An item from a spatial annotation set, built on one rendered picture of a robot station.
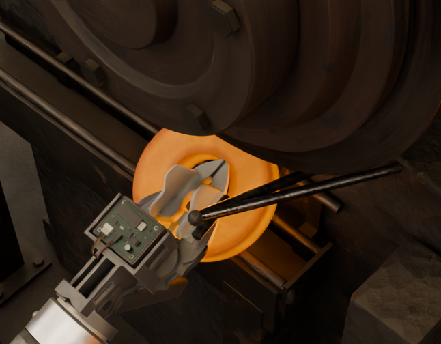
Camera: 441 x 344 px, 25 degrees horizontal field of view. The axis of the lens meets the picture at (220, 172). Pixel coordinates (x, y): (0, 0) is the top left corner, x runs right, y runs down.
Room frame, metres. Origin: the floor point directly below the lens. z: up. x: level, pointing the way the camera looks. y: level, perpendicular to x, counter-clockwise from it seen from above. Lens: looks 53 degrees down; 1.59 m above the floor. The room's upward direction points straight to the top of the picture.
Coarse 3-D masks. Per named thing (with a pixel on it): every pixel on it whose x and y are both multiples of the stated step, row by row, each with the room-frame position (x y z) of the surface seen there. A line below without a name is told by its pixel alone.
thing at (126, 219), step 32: (96, 224) 0.54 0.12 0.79; (128, 224) 0.54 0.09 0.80; (160, 224) 0.54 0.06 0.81; (96, 256) 0.52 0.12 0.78; (128, 256) 0.51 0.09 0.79; (160, 256) 0.51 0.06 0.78; (64, 288) 0.48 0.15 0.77; (96, 288) 0.48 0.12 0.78; (128, 288) 0.51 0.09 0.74; (160, 288) 0.51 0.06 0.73; (96, 320) 0.46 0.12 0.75
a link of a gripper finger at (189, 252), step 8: (216, 224) 0.57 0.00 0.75; (208, 232) 0.56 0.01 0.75; (184, 240) 0.55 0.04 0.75; (200, 240) 0.55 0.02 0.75; (208, 240) 0.55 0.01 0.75; (184, 248) 0.54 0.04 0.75; (192, 248) 0.54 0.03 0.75; (200, 248) 0.54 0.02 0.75; (208, 248) 0.55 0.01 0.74; (184, 256) 0.54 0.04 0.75; (192, 256) 0.54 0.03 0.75; (200, 256) 0.54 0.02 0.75; (184, 264) 0.53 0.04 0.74; (192, 264) 0.53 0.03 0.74; (176, 272) 0.53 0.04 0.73; (184, 272) 0.52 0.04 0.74
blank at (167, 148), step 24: (168, 144) 0.67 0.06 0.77; (192, 144) 0.66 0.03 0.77; (216, 144) 0.65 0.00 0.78; (144, 168) 0.65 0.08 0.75; (168, 168) 0.64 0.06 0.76; (240, 168) 0.62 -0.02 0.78; (264, 168) 0.62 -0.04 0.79; (144, 192) 0.62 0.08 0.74; (240, 192) 0.60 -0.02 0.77; (240, 216) 0.58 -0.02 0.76; (264, 216) 0.58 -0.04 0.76; (216, 240) 0.56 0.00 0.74; (240, 240) 0.56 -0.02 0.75
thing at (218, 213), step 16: (288, 176) 0.54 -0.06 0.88; (304, 176) 0.54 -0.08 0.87; (352, 176) 0.54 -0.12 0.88; (368, 176) 0.54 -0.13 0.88; (384, 176) 0.55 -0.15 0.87; (256, 192) 0.51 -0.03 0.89; (288, 192) 0.51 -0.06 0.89; (304, 192) 0.51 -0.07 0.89; (208, 208) 0.49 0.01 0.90; (224, 208) 0.49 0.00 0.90; (240, 208) 0.49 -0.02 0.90; (256, 208) 0.50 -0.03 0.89; (192, 224) 0.47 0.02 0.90; (208, 224) 0.49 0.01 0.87
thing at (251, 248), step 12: (264, 240) 0.61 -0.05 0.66; (276, 240) 0.61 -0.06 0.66; (252, 252) 0.60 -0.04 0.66; (264, 252) 0.60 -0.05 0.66; (276, 252) 0.60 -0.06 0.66; (288, 252) 0.60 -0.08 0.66; (276, 264) 0.58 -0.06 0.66; (288, 264) 0.58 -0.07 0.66; (300, 264) 0.58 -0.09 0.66; (288, 276) 0.57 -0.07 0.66
